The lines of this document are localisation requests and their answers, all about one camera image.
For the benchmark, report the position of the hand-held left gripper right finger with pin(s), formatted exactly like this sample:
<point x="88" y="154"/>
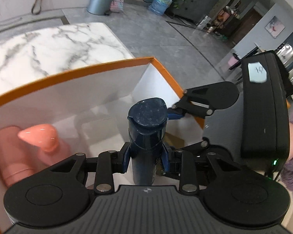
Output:
<point x="165" y="159"/>

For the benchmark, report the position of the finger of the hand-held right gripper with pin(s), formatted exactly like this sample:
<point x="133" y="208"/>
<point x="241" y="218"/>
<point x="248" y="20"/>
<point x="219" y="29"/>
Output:
<point x="193" y="146"/>
<point x="210" y="100"/>

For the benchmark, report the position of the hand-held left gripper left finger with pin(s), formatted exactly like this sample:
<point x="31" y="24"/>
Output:
<point x="125" y="157"/>

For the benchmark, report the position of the dark blue bottle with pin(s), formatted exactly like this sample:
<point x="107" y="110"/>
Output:
<point x="146" y="136"/>

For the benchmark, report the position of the pink pump bottle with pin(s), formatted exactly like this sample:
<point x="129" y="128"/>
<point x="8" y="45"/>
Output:
<point x="42" y="141"/>

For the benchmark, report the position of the orange cardboard box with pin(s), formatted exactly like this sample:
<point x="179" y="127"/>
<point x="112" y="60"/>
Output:
<point x="63" y="97"/>

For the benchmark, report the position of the pink cylindrical bottle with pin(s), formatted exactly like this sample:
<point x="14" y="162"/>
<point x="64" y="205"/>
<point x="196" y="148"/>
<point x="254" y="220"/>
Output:
<point x="8" y="156"/>

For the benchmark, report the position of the dark green cabinet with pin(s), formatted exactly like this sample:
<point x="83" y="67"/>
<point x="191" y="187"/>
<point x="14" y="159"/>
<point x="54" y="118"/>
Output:
<point x="197" y="3"/>

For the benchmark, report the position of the blue water jug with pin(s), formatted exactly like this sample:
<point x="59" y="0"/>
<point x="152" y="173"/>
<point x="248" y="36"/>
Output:
<point x="161" y="1"/>

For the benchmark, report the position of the pastel woven basket bag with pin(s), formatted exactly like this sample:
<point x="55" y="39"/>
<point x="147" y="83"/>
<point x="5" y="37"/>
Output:
<point x="117" y="3"/>

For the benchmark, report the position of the framed wall picture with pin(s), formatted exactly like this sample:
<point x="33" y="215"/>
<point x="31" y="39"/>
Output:
<point x="274" y="26"/>

